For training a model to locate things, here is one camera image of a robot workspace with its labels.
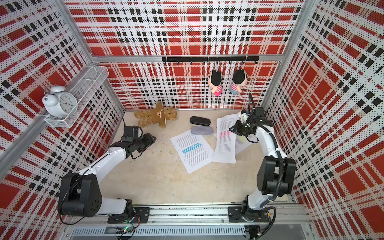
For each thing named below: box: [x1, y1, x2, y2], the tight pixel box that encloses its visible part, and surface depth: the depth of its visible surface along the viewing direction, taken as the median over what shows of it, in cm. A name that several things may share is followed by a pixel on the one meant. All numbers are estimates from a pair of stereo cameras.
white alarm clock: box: [42, 84, 79, 117], surface depth 63 cm
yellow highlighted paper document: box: [235, 135, 256, 155], surface depth 82 cm
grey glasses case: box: [190, 125, 213, 135], surface depth 107 cm
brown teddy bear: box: [134, 102, 178, 129], surface depth 110 cm
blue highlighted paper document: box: [170, 129, 214, 174], surface depth 100 cm
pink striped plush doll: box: [207, 70, 223, 96], surface depth 96 cm
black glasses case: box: [189, 116, 211, 126], surface depth 113 cm
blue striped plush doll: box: [230, 69, 248, 95], surface depth 99 cm
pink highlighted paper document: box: [212, 113, 240, 164], surface depth 93 cm
